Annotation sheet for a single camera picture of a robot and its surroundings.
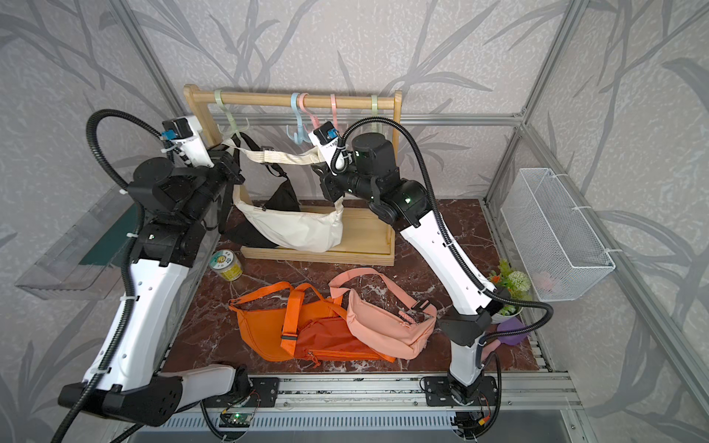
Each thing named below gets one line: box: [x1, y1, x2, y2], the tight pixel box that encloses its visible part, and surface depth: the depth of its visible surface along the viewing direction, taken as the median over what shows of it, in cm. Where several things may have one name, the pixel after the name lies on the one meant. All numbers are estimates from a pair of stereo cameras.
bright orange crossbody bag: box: [228, 282, 348, 362], surface depth 86 cm
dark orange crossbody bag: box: [294, 316, 397, 369], surface depth 78 cm
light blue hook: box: [286, 92, 312, 145], surface depth 71 cm
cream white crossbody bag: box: [220, 139, 345, 253], surface depth 77 cm
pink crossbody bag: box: [328, 267, 438, 360], surface depth 80 cm
